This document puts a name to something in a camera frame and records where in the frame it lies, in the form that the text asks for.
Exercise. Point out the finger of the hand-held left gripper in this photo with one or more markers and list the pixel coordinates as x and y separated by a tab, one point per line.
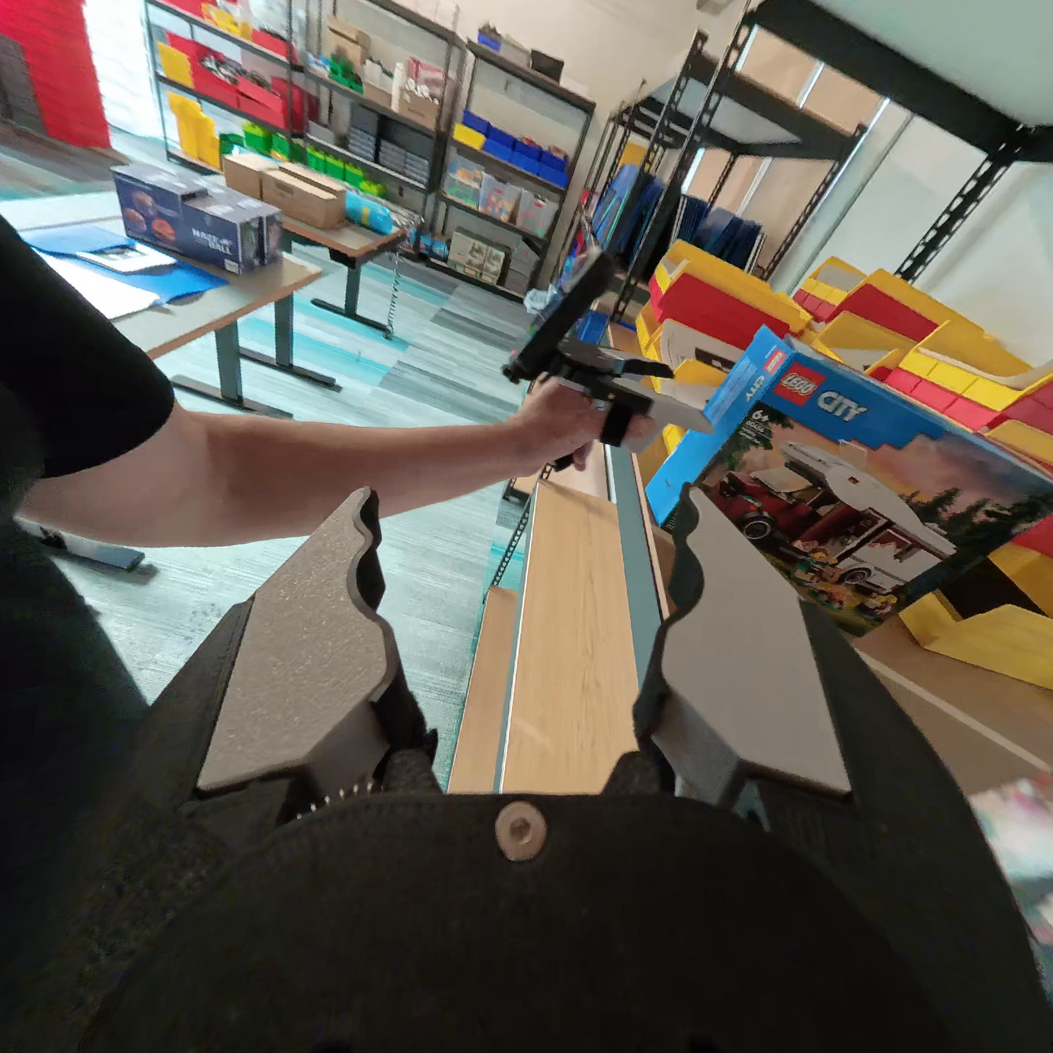
687	418
637	362

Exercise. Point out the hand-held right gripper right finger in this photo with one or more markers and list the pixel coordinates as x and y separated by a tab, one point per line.
740	674

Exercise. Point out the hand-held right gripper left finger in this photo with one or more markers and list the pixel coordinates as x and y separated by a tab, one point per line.
304	658

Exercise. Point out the blue toy brick set box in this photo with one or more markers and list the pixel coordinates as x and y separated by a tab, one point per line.
831	477

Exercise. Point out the person's left forearm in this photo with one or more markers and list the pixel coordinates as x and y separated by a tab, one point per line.
271	473

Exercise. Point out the person's left hand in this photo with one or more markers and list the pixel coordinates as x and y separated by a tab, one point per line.
563	419

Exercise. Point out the stack of blue boards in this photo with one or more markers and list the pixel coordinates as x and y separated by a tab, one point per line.
633	206

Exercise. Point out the metal shelf with blue bins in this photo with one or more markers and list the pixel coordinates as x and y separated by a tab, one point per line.
510	156

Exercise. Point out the teal box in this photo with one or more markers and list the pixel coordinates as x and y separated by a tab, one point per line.
370	212

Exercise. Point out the small wooden desk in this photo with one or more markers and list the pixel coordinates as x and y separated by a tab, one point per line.
354	243

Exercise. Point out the heap of yellow red bins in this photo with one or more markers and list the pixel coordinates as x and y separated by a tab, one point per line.
929	345

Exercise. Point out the brown cardboard box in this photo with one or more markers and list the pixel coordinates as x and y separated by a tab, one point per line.
247	173
304	197

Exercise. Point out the wooden desk with black legs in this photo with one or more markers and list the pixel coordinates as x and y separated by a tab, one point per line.
247	288

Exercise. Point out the dark blue printed carton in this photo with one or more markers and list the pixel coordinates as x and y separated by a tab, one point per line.
152	206
230	234

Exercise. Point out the person's black shirt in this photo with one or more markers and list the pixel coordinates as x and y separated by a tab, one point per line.
57	387

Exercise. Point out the metal shelf with coloured bins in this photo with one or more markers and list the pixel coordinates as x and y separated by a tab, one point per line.
271	90

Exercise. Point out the black empty metal rack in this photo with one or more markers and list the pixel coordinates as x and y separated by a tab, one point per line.
831	41

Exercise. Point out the blue folder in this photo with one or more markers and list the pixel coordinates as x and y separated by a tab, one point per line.
164	280

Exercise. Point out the white paper sheet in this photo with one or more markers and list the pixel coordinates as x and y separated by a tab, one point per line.
99	288

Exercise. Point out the stack of red bins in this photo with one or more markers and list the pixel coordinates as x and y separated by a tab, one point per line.
49	66

